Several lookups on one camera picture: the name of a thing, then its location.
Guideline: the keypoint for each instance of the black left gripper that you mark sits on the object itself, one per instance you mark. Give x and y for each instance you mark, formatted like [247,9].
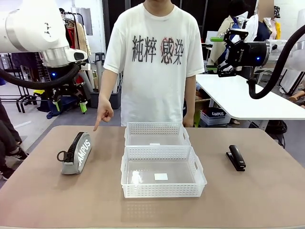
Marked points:
[69,88]

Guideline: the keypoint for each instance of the person in white printed t-shirt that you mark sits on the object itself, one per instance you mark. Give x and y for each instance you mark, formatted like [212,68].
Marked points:
[155,90]

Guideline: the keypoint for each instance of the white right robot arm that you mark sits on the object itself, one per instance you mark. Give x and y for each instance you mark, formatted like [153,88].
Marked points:
[295,55]

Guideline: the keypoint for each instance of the person's right hand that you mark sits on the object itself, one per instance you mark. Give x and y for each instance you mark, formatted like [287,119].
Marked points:
[104,111]

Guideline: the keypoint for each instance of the black clothes rack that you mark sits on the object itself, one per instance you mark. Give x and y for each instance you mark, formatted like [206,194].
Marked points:
[74,26]

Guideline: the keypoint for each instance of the grey Campus pencil case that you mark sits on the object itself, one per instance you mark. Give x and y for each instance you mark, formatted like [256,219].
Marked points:
[82,152]

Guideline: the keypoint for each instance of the white background table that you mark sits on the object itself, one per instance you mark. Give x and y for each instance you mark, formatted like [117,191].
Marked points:
[238,100]

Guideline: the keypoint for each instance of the grey storage bin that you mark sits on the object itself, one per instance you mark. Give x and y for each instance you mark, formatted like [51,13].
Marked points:
[109,100]

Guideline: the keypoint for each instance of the white perforated plastic basket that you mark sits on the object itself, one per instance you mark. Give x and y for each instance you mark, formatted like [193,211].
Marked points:
[155,130]
[162,190]

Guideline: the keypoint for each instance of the person's left hand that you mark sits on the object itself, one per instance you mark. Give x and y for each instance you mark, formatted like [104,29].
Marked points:
[188,121]

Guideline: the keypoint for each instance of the person's left forearm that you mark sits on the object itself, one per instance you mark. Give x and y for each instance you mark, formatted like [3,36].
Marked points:
[190,95]

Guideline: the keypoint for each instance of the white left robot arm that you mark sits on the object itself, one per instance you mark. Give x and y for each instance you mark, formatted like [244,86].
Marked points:
[28,23]

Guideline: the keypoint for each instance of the person in navy jacket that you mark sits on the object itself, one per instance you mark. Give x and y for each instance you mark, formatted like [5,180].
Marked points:
[262,31]

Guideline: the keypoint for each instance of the person's right forearm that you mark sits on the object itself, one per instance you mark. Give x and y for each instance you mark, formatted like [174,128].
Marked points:
[108,83]

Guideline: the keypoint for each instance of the yellow cloth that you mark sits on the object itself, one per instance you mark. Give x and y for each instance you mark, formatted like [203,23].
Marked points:
[39,92]

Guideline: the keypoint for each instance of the black bag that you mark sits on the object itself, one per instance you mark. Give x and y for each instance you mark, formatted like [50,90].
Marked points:
[276,131]

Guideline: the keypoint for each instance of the black stapler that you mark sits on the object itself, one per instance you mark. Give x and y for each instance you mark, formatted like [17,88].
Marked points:
[237,157]

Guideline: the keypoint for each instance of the bystander legs in dark trousers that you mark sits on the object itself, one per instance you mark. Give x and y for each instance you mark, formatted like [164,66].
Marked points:
[7,143]

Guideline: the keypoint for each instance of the person in beige coat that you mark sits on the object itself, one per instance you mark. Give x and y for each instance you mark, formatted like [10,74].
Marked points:
[224,28]

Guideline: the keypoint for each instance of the black stool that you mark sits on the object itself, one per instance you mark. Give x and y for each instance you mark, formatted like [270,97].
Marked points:
[100,57]

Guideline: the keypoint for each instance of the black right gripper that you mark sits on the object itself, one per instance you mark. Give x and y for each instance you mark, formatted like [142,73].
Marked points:
[252,55]

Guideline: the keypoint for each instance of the white Campus storage crate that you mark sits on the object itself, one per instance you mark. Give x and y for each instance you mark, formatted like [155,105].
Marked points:
[215,117]

